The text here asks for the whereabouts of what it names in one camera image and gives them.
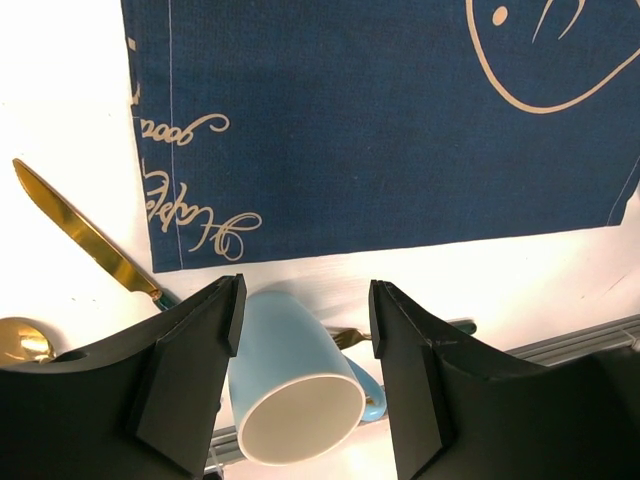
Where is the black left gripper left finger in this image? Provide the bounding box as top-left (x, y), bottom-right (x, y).
top-left (1, 275), bottom-right (246, 479)

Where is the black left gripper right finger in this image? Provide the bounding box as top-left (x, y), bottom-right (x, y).
top-left (369, 280), bottom-right (639, 479)

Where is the gold spoon green handle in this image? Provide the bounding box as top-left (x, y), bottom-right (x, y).
top-left (0, 317), bottom-right (56, 367)

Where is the gold fork green handle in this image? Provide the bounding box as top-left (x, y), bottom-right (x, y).
top-left (326, 319), bottom-right (477, 350)

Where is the light blue mug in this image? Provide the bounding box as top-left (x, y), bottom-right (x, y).
top-left (228, 291), bottom-right (387, 466)

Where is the gold knife green handle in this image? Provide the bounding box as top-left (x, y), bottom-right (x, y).
top-left (12, 158), bottom-right (179, 311)

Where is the navy blue cloth placemat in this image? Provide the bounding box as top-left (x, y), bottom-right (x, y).
top-left (122, 1), bottom-right (639, 273)

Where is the aluminium front rail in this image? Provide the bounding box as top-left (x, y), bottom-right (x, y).
top-left (209, 315), bottom-right (639, 463)

